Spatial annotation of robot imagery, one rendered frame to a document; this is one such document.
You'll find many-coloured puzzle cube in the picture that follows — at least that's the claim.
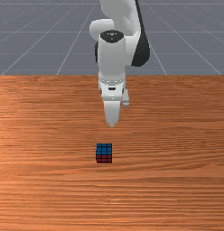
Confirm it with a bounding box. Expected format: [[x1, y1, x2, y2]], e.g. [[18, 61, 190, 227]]
[[95, 143, 114, 164]]

